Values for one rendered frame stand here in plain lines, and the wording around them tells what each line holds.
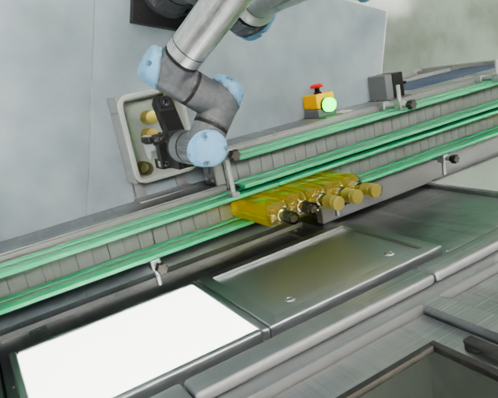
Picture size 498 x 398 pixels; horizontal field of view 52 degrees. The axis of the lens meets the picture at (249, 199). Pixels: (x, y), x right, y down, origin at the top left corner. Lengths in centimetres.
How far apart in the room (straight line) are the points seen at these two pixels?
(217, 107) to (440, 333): 60
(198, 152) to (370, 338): 48
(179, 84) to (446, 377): 70
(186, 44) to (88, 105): 46
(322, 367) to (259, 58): 95
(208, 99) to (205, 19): 17
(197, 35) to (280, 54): 66
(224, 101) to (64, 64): 47
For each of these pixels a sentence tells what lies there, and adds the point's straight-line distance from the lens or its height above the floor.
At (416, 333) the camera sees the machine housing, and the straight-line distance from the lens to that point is 101.
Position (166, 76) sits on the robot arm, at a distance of 103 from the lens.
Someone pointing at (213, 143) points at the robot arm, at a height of 116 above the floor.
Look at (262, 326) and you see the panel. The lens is 99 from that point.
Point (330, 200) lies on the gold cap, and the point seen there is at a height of 115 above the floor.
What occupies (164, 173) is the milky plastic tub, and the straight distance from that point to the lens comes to 135.
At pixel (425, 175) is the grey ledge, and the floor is 88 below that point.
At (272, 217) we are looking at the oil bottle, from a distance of 121.
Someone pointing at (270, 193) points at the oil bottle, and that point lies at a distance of 131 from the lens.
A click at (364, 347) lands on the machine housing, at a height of 144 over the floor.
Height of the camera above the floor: 209
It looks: 59 degrees down
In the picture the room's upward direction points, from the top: 104 degrees clockwise
